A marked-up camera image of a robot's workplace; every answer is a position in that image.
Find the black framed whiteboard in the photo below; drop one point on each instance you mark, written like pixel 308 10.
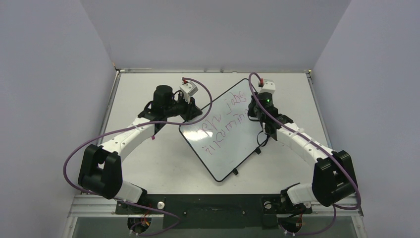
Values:
pixel 226 137

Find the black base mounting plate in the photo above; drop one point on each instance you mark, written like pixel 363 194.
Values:
pixel 217 211

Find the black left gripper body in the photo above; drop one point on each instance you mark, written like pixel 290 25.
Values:
pixel 181 107

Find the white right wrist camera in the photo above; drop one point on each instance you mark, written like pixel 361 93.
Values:
pixel 267 86

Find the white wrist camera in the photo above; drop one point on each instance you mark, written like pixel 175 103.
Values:
pixel 188 89
pixel 267 86

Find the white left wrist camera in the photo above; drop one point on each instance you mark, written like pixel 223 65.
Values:
pixel 188 89

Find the aluminium front rail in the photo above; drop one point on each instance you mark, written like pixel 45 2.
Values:
pixel 95 206

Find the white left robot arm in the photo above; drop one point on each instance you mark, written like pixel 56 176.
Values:
pixel 101 168

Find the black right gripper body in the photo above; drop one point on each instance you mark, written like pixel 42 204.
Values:
pixel 252 109

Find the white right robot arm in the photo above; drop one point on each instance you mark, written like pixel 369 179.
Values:
pixel 333 172

